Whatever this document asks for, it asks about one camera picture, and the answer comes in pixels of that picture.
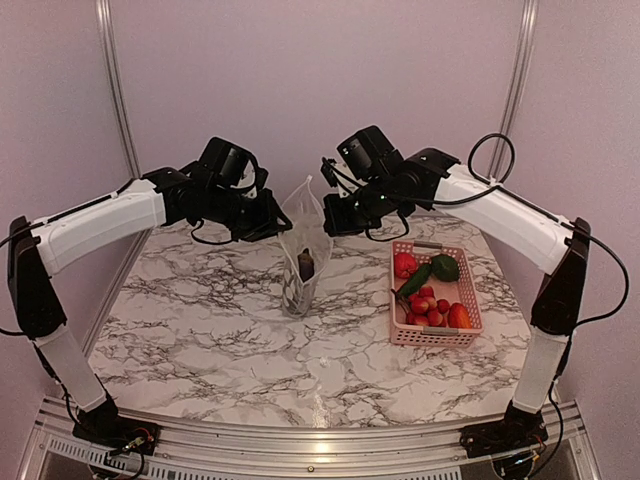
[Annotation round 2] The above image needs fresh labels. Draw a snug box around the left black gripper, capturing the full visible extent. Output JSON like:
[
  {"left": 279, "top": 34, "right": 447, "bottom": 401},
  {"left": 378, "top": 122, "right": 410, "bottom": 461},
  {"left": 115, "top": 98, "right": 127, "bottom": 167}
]
[{"left": 204, "top": 183, "right": 292, "bottom": 241}]

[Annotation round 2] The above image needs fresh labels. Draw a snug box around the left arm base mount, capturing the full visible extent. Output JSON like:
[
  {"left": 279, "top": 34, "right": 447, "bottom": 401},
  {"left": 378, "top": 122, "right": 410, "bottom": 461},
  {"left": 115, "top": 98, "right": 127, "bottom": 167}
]
[{"left": 72, "top": 417, "right": 160, "bottom": 456}]

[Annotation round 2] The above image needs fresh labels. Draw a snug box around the right aluminium frame post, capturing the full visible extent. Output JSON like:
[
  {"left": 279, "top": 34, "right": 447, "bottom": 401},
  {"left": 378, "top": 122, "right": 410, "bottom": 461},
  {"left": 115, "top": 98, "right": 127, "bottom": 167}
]
[{"left": 489, "top": 0, "right": 540, "bottom": 176}]

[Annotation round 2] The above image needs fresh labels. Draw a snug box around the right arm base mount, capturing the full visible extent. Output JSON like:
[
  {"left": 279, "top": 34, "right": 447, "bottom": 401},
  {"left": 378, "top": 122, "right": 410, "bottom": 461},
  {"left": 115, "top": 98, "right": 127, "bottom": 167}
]
[{"left": 460, "top": 418, "right": 548, "bottom": 458}]

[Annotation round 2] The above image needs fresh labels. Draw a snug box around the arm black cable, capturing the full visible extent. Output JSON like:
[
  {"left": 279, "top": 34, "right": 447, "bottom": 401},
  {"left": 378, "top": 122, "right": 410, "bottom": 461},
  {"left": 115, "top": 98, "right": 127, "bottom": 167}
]
[
  {"left": 364, "top": 132, "right": 630, "bottom": 326},
  {"left": 189, "top": 219, "right": 236, "bottom": 245}
]

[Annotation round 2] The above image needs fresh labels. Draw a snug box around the red tomato toy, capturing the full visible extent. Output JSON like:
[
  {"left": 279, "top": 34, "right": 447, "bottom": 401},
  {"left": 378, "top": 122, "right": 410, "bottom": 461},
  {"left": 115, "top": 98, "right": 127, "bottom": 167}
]
[{"left": 393, "top": 252, "right": 419, "bottom": 279}]

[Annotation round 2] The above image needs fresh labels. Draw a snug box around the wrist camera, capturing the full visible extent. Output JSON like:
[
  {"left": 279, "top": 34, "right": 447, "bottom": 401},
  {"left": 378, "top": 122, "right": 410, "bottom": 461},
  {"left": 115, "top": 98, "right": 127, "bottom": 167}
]
[
  {"left": 190, "top": 137, "right": 268, "bottom": 196},
  {"left": 320, "top": 125, "right": 404, "bottom": 198}
]

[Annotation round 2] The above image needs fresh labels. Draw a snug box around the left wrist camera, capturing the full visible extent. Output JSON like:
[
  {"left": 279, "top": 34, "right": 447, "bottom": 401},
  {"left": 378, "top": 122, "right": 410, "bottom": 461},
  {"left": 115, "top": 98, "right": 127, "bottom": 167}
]
[{"left": 190, "top": 137, "right": 268, "bottom": 196}]

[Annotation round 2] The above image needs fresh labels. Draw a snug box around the red cherry bunch toy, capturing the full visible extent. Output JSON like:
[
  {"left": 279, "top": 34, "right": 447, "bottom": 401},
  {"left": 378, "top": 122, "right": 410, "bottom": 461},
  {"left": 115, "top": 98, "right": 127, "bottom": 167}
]
[{"left": 395, "top": 286, "right": 451, "bottom": 328}]

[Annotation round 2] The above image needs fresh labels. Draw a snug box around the left aluminium frame post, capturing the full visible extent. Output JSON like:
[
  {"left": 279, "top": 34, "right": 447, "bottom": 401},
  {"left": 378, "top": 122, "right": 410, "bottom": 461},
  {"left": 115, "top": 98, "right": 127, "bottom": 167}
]
[{"left": 95, "top": 0, "right": 142, "bottom": 178}]

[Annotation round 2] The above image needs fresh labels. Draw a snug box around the pink plastic basket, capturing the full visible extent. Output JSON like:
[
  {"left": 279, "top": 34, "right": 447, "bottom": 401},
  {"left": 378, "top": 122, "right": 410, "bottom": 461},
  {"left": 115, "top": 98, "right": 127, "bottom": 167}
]
[{"left": 390, "top": 241, "right": 483, "bottom": 348}]

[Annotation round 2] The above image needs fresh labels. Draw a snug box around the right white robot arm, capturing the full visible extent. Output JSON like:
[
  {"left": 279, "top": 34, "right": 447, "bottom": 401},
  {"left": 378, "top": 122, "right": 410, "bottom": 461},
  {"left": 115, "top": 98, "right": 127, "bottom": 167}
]
[{"left": 321, "top": 148, "right": 590, "bottom": 448}]

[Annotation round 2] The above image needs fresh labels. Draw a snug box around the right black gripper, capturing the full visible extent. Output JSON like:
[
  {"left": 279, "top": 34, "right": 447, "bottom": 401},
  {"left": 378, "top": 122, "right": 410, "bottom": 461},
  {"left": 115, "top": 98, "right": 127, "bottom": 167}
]
[{"left": 324, "top": 176, "right": 410, "bottom": 236}]

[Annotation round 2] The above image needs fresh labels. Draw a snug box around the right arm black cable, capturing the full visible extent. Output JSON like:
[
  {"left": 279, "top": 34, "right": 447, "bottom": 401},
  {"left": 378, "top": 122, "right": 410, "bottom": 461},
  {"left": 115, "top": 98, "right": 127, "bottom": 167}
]
[{"left": 364, "top": 132, "right": 630, "bottom": 326}]

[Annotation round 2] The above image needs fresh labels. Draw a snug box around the curved aluminium front rail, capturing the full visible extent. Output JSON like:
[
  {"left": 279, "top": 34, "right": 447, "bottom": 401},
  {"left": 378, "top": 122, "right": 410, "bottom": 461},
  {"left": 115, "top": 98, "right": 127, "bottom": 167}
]
[{"left": 19, "top": 399, "right": 601, "bottom": 480}]

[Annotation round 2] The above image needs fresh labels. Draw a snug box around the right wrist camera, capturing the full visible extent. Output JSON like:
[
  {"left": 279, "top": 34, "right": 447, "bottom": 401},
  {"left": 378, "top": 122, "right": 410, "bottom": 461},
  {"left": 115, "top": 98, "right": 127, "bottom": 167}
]
[{"left": 320, "top": 125, "right": 404, "bottom": 198}]

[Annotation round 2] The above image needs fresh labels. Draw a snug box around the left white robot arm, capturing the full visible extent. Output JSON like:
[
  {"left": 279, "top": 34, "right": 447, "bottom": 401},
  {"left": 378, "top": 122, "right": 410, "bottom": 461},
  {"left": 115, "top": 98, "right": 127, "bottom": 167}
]
[{"left": 2, "top": 166, "right": 292, "bottom": 445}]

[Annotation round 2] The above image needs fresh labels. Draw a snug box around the green cucumber toy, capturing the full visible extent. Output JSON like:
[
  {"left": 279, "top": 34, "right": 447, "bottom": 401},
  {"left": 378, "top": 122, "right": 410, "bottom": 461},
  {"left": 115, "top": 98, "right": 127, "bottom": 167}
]
[{"left": 397, "top": 263, "right": 432, "bottom": 298}]

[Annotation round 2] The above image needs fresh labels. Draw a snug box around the aluminium frame post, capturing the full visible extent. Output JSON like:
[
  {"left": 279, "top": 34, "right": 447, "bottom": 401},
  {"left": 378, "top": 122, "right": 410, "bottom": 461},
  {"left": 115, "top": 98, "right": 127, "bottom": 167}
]
[
  {"left": 489, "top": 0, "right": 540, "bottom": 176},
  {"left": 95, "top": 0, "right": 142, "bottom": 178}
]

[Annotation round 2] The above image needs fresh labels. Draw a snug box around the orange red mango toy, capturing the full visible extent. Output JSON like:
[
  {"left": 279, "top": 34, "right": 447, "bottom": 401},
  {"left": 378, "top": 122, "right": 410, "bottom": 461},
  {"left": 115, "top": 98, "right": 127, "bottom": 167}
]
[{"left": 447, "top": 302, "right": 473, "bottom": 329}]

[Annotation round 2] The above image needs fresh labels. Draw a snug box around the clear zip top bag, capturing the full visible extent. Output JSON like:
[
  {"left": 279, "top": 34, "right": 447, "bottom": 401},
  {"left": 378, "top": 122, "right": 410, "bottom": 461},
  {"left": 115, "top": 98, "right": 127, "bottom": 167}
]
[{"left": 278, "top": 175, "right": 333, "bottom": 317}]

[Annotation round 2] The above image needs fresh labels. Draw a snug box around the green pepper toy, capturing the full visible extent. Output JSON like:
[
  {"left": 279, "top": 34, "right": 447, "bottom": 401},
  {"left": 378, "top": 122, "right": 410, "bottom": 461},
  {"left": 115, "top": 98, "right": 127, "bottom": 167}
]
[{"left": 430, "top": 254, "right": 460, "bottom": 283}]

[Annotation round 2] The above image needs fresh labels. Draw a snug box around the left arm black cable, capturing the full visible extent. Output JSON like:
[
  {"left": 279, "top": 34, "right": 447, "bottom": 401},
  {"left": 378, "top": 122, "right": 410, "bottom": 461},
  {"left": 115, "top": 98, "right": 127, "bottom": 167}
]
[{"left": 189, "top": 219, "right": 236, "bottom": 245}]

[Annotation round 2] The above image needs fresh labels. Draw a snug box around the purple eggplant toy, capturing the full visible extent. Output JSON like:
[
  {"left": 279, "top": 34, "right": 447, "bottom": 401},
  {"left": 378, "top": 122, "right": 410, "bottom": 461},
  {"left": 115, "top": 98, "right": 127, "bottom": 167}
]
[{"left": 297, "top": 248, "right": 315, "bottom": 282}]

